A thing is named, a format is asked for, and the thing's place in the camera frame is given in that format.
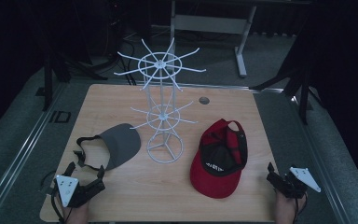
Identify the person's right hand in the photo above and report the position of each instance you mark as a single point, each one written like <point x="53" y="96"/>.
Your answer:
<point x="287" y="208"/>

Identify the red baseball cap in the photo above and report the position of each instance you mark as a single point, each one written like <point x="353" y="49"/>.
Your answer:
<point x="217" y="161"/>

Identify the grey sun visor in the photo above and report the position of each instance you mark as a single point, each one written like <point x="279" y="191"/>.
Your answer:
<point x="121" y="146"/>

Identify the person's left hand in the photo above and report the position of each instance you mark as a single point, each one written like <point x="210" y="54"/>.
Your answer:
<point x="77" y="213"/>

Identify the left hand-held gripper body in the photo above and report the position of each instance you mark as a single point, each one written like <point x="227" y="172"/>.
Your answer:
<point x="88" y="191"/>

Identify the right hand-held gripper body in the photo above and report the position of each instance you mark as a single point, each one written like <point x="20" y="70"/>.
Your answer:
<point x="287" y="186"/>

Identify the grey metal desk frame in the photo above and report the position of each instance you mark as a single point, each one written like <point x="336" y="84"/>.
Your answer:
<point x="211" y="24"/>

